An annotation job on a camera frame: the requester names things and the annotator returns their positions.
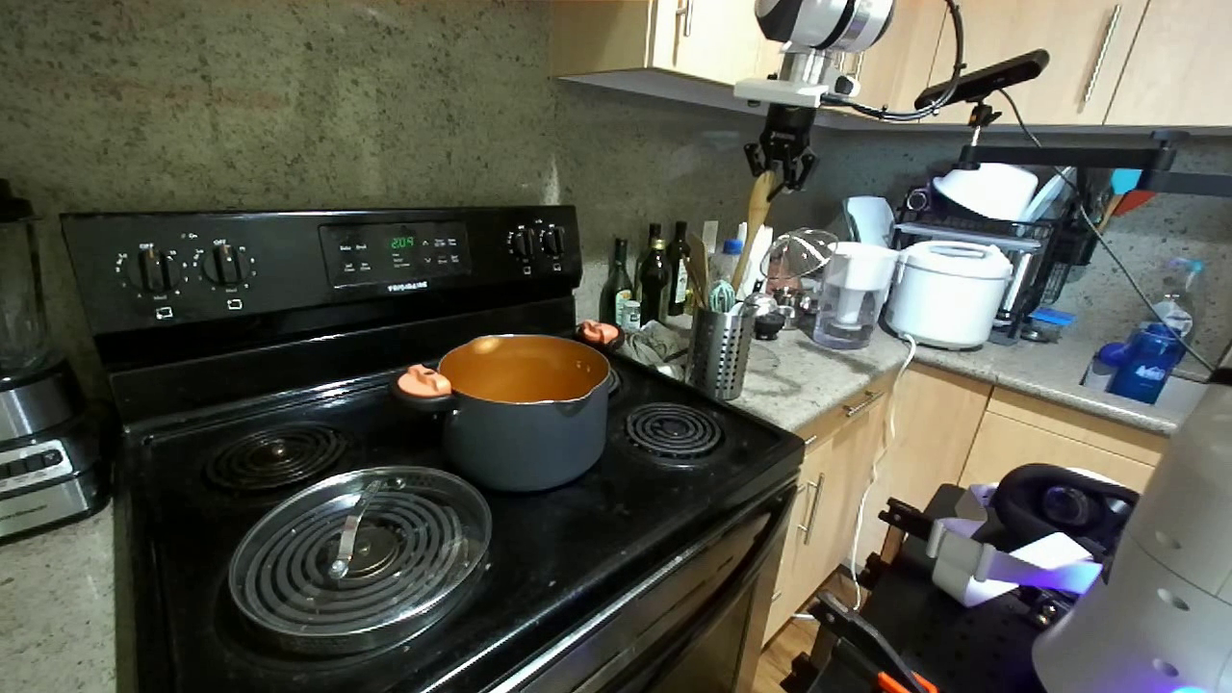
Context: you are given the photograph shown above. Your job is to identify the light wood base cabinets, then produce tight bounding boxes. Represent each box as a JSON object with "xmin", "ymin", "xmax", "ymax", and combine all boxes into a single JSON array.
[{"xmin": 754, "ymin": 361, "xmax": 1174, "ymax": 648}]

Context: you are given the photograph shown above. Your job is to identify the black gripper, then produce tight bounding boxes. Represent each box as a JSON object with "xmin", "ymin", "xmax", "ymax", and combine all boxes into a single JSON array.
[{"xmin": 741, "ymin": 103, "xmax": 818, "ymax": 195}]

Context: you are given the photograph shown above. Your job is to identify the black stereo camera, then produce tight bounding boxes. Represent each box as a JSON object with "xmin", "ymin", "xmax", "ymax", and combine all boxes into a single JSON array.
[{"xmin": 913, "ymin": 48, "xmax": 1056, "ymax": 115}]

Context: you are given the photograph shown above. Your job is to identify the perforated metal utensil holder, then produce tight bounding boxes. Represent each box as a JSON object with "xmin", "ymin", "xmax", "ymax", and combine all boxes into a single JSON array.
[{"xmin": 685, "ymin": 297, "xmax": 759, "ymax": 406}]

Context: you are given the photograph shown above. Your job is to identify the clear water bottle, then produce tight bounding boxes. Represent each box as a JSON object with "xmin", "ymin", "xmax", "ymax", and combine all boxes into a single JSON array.
[{"xmin": 1146, "ymin": 256, "xmax": 1210, "ymax": 344}]

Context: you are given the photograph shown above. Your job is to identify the black camera stand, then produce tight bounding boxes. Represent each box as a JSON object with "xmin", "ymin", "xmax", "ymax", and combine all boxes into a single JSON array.
[{"xmin": 962, "ymin": 95, "xmax": 1007, "ymax": 171}]

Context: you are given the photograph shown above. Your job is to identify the white plate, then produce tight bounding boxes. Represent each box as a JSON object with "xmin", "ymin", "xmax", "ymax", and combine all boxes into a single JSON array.
[{"xmin": 930, "ymin": 158, "xmax": 1048, "ymax": 228}]

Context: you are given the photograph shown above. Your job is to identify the black electric stove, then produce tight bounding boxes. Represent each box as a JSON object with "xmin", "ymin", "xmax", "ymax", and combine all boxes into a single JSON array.
[{"xmin": 59, "ymin": 201, "xmax": 808, "ymax": 693}]

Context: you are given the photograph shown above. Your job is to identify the black dish rack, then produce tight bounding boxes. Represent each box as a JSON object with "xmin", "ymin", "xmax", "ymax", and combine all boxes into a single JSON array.
[{"xmin": 890, "ymin": 158, "xmax": 1097, "ymax": 347}]

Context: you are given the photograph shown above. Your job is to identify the light wood wall cabinets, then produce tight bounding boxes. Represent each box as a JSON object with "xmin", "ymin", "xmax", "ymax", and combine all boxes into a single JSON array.
[{"xmin": 550, "ymin": 0, "xmax": 1232, "ymax": 136}]

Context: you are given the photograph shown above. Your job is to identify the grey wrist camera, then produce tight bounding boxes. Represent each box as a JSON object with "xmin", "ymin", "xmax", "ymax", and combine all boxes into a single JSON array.
[{"xmin": 733, "ymin": 74, "xmax": 861, "ymax": 115}]

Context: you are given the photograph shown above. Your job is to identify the grey pot copper interior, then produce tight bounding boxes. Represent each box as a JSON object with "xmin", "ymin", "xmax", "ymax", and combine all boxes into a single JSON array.
[{"xmin": 394, "ymin": 319, "xmax": 629, "ymax": 496}]

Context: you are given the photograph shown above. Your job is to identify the clear glass jar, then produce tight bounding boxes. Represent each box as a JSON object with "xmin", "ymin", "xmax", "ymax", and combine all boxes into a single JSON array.
[{"xmin": 765, "ymin": 228, "xmax": 844, "ymax": 316}]

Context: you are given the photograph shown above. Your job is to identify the black under-cabinet rail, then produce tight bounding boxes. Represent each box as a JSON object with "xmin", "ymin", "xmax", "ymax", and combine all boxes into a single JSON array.
[{"xmin": 953, "ymin": 126, "xmax": 1232, "ymax": 201}]

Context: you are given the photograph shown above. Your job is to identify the round glass pot lid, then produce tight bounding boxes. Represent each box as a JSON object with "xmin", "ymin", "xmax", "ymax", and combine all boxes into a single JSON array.
[{"xmin": 222, "ymin": 459, "xmax": 499, "ymax": 648}]

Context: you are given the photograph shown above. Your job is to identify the black robot cart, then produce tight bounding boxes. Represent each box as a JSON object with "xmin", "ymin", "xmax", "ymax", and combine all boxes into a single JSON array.
[{"xmin": 781, "ymin": 478, "xmax": 1133, "ymax": 693}]

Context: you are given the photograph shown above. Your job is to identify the white box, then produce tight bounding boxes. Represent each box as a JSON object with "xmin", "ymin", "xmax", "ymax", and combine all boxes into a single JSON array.
[{"xmin": 926, "ymin": 511, "xmax": 1110, "ymax": 613}]

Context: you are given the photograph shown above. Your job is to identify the clear water filter pitcher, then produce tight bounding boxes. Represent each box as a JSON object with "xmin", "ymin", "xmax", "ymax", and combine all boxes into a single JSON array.
[{"xmin": 808, "ymin": 242, "xmax": 901, "ymax": 356}]

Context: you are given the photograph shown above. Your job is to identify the black headset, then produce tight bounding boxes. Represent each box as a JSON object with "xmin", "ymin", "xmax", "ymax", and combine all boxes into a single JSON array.
[{"xmin": 985, "ymin": 459, "xmax": 1144, "ymax": 552}]

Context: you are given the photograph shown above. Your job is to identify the white cup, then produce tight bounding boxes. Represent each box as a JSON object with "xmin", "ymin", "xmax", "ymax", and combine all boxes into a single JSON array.
[{"xmin": 844, "ymin": 193, "xmax": 895, "ymax": 251}]

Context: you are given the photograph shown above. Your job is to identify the white rice cooker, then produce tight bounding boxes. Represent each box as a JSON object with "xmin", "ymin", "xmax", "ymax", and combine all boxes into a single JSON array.
[{"xmin": 881, "ymin": 238, "xmax": 1021, "ymax": 356}]

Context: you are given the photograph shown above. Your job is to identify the wooden spoon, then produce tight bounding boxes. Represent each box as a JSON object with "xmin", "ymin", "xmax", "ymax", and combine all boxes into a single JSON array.
[{"xmin": 727, "ymin": 165, "xmax": 785, "ymax": 305}]

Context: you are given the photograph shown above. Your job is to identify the white printed kitchen towel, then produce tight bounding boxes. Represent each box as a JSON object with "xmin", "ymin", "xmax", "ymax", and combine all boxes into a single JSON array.
[{"xmin": 629, "ymin": 319, "xmax": 697, "ymax": 374}]

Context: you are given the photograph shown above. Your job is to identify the white power cord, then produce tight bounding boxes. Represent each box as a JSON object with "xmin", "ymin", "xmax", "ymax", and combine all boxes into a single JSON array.
[{"xmin": 848, "ymin": 334, "xmax": 924, "ymax": 582}]

